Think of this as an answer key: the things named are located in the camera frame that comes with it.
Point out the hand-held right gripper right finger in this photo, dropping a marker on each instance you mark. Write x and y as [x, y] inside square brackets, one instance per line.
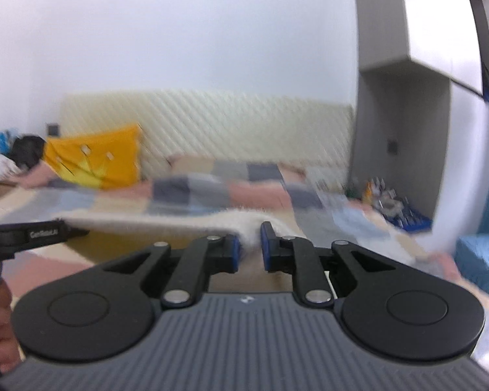
[267, 248]

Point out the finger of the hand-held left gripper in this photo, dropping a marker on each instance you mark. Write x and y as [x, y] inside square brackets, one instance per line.
[75, 234]

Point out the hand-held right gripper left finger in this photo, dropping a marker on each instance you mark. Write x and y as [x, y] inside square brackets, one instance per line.
[234, 252]

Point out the white fluffy striped sweater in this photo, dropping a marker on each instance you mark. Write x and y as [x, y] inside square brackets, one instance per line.
[187, 218]

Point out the person's left hand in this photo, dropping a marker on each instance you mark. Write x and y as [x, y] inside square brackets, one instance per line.
[0, 321]

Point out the white striped cloth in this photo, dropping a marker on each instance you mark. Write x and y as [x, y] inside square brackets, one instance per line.
[2, 169]

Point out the patchwork bed blanket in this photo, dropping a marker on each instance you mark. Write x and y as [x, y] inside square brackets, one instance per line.
[195, 193]

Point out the yellow crown print pillow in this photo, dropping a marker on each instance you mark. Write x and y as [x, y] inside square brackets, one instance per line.
[102, 159]

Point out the dark cloth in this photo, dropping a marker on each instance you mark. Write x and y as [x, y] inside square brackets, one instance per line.
[26, 152]

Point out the group of small bottles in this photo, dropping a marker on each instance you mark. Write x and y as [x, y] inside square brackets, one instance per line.
[377, 191]

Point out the cream quilted headboard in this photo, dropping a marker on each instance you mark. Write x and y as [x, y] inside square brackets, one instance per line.
[228, 126]

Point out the blue crate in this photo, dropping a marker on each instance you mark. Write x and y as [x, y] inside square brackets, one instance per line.
[411, 220]

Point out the light blue cloth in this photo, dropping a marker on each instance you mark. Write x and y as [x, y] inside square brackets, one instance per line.
[476, 252]

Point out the dark wall socket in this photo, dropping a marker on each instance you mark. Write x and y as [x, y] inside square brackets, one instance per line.
[53, 129]
[392, 146]

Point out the grey wall cabinet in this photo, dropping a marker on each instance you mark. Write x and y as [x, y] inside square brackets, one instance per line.
[432, 16]

